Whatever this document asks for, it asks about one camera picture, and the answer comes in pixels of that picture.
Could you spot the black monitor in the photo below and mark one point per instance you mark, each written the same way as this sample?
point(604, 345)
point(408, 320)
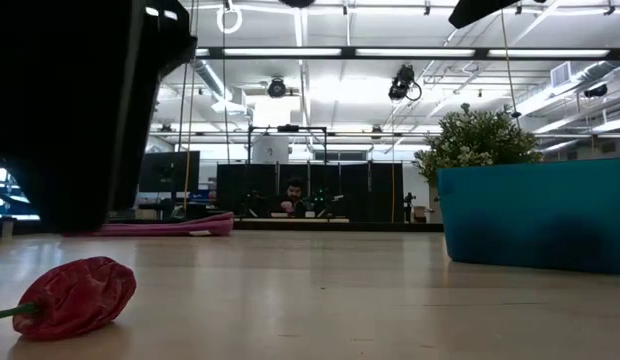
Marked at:
point(170, 171)

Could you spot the person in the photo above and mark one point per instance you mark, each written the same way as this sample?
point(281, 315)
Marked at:
point(292, 197)

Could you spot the potted green plant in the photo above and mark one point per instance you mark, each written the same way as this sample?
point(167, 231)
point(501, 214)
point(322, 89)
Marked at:
point(475, 140)

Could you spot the black metal stand frame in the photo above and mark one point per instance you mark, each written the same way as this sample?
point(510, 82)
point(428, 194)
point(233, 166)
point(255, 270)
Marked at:
point(287, 128)

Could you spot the white ceiling vent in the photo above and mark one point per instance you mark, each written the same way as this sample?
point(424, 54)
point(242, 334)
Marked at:
point(561, 74)

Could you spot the silver ventilation duct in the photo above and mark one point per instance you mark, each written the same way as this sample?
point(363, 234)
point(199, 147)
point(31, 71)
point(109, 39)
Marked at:
point(210, 75)

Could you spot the blue plastic tupperware container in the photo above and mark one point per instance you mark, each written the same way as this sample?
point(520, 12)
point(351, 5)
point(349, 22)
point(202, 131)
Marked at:
point(540, 215)

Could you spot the white cylindrical tank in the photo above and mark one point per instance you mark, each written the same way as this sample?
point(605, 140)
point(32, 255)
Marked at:
point(270, 149)

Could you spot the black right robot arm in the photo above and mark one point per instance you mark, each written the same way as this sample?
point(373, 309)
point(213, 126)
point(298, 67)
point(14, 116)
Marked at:
point(480, 10)

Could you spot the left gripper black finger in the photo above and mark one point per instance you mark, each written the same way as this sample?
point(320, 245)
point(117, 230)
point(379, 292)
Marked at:
point(75, 150)

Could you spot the red toy chili pepper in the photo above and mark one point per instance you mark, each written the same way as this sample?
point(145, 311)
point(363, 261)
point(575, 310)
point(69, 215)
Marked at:
point(75, 300)

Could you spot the purple rectangular block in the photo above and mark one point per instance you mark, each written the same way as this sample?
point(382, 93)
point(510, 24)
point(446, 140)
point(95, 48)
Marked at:
point(165, 229)

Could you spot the black partition panels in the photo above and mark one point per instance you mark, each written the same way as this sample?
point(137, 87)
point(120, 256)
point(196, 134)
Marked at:
point(360, 190)

